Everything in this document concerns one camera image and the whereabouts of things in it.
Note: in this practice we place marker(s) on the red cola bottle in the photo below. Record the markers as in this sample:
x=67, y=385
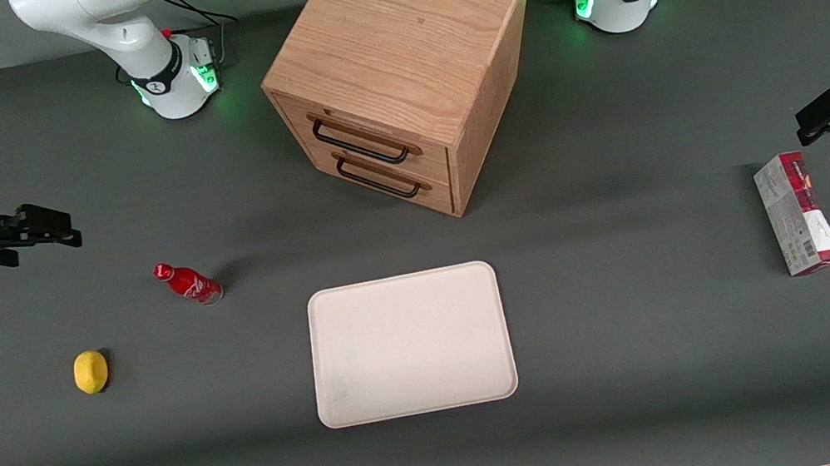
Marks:
x=189, y=284

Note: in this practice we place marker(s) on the beige plastic tray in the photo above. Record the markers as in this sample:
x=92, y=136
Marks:
x=408, y=344

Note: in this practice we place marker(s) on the wooden drawer cabinet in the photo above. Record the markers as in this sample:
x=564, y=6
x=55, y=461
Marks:
x=405, y=24

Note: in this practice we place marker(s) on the grey and red carton box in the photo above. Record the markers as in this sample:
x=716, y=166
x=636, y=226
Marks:
x=799, y=219

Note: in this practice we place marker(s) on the yellow lemon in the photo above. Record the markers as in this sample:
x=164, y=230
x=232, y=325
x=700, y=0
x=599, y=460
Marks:
x=91, y=372

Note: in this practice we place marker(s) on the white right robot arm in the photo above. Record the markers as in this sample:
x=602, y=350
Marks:
x=137, y=56

